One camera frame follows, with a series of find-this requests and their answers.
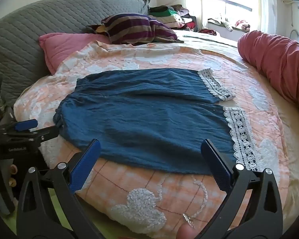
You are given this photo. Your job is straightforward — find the pile of folded clothes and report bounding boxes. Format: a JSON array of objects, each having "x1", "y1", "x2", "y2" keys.
[{"x1": 148, "y1": 4, "x2": 197, "y2": 32}]

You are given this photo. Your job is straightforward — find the blue pants with lace cuffs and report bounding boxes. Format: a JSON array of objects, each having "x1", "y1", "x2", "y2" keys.
[{"x1": 53, "y1": 68, "x2": 261, "y2": 175}]

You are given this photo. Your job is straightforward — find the grey quilted headboard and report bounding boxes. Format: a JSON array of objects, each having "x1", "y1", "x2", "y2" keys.
[{"x1": 0, "y1": 0, "x2": 150, "y2": 107}]

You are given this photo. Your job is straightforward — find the striped purple blanket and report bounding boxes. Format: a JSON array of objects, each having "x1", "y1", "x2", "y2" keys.
[{"x1": 101, "y1": 14, "x2": 178, "y2": 45}]

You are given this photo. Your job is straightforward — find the grey bed sheet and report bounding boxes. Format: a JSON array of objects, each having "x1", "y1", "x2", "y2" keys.
[{"x1": 177, "y1": 30, "x2": 242, "y2": 55}]

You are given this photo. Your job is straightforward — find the dark red cloth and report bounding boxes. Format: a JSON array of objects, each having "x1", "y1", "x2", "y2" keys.
[{"x1": 199, "y1": 28, "x2": 217, "y2": 36}]

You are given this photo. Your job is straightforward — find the person's right hand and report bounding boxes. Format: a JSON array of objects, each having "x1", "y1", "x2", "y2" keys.
[{"x1": 177, "y1": 223, "x2": 198, "y2": 239}]

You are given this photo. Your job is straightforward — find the peach floral blanket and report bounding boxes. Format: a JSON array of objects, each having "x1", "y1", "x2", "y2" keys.
[{"x1": 14, "y1": 40, "x2": 289, "y2": 234}]

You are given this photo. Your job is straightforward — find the lime green cloth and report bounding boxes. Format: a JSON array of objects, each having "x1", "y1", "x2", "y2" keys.
[{"x1": 5, "y1": 187, "x2": 145, "y2": 239}]

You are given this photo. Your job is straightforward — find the pink pillow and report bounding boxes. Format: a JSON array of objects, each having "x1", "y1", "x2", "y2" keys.
[{"x1": 38, "y1": 32, "x2": 111, "y2": 75}]

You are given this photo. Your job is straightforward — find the white cloth on windowsill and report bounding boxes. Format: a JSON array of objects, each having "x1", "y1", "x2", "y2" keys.
[{"x1": 207, "y1": 14, "x2": 233, "y2": 32}]

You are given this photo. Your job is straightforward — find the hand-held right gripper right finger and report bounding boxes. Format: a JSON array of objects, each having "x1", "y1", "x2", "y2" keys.
[{"x1": 201, "y1": 139, "x2": 283, "y2": 239}]

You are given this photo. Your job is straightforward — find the red cloth on windowsill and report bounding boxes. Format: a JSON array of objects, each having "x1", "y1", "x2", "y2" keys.
[{"x1": 235, "y1": 19, "x2": 251, "y2": 32}]

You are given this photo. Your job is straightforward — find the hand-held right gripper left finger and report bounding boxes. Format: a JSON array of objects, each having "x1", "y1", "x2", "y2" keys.
[{"x1": 16, "y1": 139, "x2": 107, "y2": 239}]

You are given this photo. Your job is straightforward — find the white wire hanger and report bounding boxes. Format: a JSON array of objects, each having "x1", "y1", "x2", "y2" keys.
[{"x1": 290, "y1": 29, "x2": 299, "y2": 46}]

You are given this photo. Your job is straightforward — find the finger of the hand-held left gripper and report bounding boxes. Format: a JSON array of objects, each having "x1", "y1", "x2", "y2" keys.
[
  {"x1": 22, "y1": 126, "x2": 59, "y2": 142},
  {"x1": 0, "y1": 119, "x2": 38, "y2": 133}
]

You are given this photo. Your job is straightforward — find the red rolled duvet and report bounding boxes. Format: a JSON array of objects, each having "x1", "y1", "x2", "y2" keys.
[{"x1": 237, "y1": 30, "x2": 299, "y2": 125}]

